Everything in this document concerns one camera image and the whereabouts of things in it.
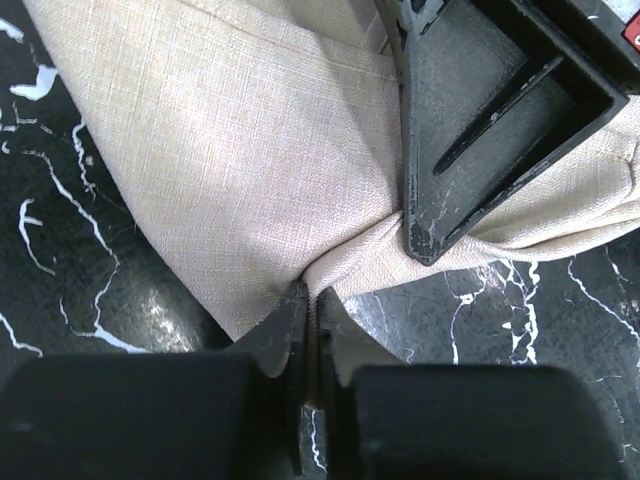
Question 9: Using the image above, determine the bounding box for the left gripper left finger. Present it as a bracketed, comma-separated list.
[1, 281, 309, 479]

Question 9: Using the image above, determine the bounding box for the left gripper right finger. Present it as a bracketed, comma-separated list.
[317, 289, 625, 479]

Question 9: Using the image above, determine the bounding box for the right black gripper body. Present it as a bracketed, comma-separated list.
[509, 1, 639, 98]

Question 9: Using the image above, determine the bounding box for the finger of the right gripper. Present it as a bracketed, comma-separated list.
[377, 1, 631, 265]

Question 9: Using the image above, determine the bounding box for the beige cloth napkin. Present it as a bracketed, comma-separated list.
[26, 1, 639, 339]

